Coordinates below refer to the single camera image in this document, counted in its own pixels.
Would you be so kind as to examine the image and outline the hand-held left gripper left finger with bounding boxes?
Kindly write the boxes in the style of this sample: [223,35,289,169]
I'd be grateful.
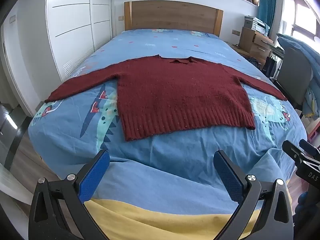
[28,149,110,240]

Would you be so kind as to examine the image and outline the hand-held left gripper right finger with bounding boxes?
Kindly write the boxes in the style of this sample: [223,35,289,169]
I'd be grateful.
[213,150,294,240]

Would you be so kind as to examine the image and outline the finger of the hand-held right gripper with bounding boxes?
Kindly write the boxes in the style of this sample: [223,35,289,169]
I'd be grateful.
[282,140,304,165]
[299,139,320,158]

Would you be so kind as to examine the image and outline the dark red knitted sweater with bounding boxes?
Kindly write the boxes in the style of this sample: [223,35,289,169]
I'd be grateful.
[44,54,288,142]

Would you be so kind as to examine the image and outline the dark blue cloth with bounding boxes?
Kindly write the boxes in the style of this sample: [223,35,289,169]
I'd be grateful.
[295,192,311,215]

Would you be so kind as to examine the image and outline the blue dinosaur print bed sheet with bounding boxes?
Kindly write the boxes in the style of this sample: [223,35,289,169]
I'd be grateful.
[28,29,307,215]

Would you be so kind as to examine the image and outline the yellow blanket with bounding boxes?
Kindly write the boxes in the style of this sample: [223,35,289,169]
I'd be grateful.
[84,180,292,240]

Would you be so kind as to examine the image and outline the black bag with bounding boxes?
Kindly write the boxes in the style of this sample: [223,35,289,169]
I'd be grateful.
[264,55,278,78]

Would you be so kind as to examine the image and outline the grey chair with blue blanket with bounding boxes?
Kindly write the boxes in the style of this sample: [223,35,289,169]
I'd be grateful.
[276,33,320,118]

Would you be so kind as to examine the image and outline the cardboard boxes stack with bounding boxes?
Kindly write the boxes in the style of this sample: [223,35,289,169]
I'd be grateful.
[239,27,274,65]

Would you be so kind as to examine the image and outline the grey printer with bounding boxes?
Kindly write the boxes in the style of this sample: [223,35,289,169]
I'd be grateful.
[244,16,270,33]

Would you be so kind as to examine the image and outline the window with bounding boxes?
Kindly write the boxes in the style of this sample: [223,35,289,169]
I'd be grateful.
[285,0,320,38]

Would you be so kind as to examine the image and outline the white wardrobe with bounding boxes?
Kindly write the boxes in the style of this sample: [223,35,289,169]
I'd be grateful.
[2,0,112,117]

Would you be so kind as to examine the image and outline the wooden headboard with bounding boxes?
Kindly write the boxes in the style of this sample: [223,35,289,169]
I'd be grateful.
[124,0,224,37]

